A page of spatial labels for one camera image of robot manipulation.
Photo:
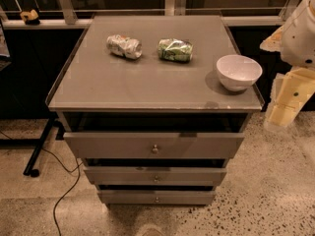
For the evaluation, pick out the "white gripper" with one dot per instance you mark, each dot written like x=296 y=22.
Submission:
x=299 y=39

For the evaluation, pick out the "grey top drawer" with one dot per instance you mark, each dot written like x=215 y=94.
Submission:
x=154 y=145

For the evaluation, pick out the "grey drawer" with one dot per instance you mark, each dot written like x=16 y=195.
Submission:
x=167 y=176
x=154 y=145
x=199 y=198

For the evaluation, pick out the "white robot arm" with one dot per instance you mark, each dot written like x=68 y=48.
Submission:
x=295 y=41

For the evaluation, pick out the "grey drawer cabinet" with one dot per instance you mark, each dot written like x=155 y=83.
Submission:
x=98 y=91

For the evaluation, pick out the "grey middle drawer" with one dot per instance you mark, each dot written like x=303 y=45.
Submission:
x=167 y=176

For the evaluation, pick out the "grey bottom drawer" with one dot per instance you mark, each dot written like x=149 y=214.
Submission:
x=199 y=198

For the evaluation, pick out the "white bowl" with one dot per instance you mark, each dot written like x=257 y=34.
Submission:
x=238 y=72

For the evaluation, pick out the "crushed green can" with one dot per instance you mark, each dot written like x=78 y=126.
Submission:
x=176 y=50

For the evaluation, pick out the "crushed silver can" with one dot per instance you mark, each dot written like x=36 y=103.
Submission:
x=124 y=46

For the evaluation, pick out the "yellow black object on ledge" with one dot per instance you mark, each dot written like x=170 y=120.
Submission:
x=30 y=17

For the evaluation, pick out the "black table leg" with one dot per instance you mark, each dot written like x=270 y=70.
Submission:
x=37 y=149

